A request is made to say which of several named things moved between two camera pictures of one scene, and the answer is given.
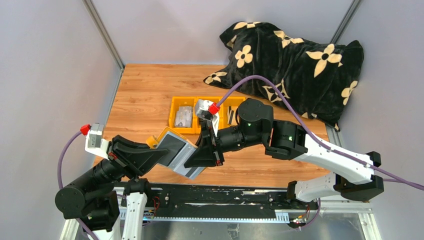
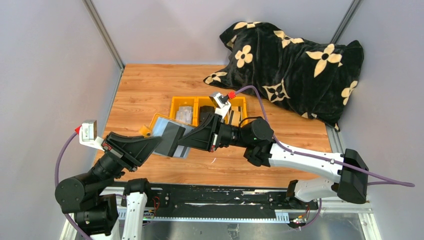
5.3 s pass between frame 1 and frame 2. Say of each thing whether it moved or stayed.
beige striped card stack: stayed
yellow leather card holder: moved
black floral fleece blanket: stayed
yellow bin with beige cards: stayed
